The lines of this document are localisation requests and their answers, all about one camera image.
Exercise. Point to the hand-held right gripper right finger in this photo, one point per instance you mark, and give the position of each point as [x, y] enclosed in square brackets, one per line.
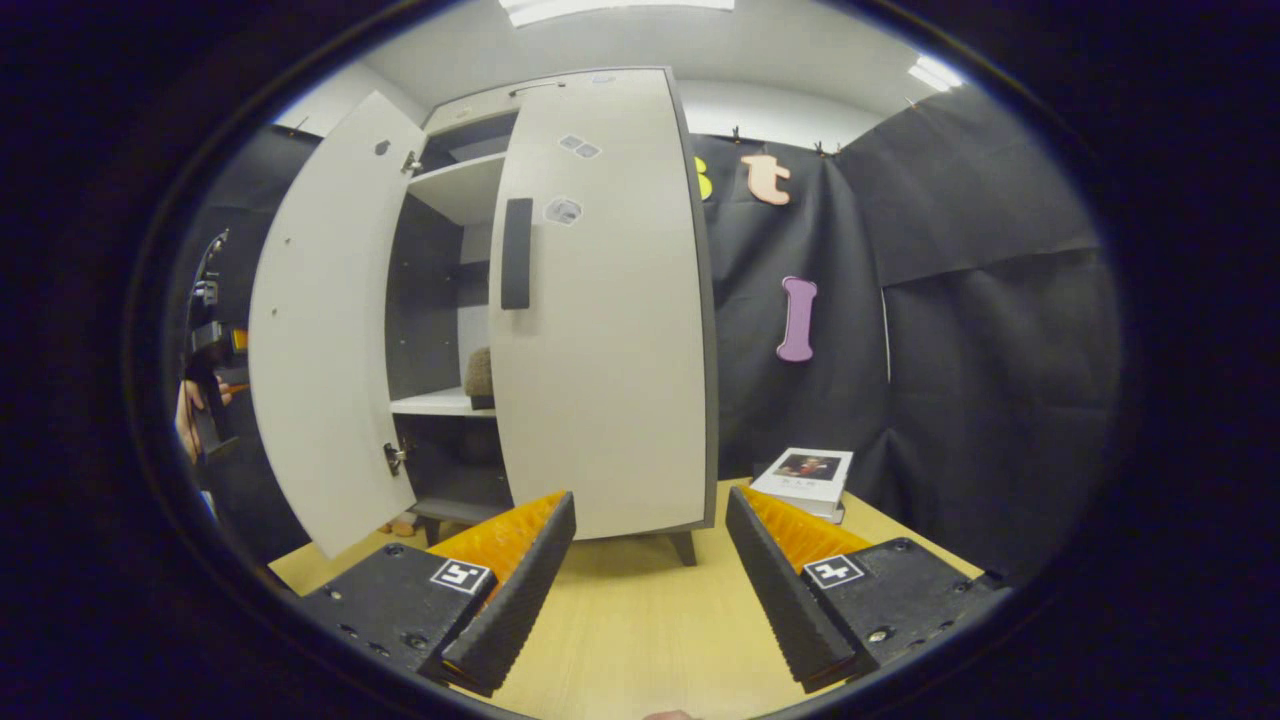
[785, 610]

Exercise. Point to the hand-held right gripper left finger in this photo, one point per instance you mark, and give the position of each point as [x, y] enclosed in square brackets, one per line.
[515, 610]

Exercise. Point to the white cabinet door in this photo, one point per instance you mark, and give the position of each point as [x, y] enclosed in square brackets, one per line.
[330, 320]
[600, 380]

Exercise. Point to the grey white shoe cabinet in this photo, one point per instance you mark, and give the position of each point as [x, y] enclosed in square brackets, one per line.
[440, 300]

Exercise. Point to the brown fuzzy shoe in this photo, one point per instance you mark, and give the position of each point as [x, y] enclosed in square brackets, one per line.
[480, 375]

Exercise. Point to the grey paperback book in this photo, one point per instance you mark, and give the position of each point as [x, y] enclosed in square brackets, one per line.
[835, 515]

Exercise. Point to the white book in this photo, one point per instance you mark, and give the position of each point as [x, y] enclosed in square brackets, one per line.
[805, 470]

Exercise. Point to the small tan object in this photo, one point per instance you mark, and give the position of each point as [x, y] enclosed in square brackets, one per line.
[402, 524]

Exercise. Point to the large ceiling light panel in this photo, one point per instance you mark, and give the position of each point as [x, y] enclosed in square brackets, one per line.
[610, 8]

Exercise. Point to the small ceiling light panel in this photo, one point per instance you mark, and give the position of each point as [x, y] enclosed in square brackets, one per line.
[935, 73]

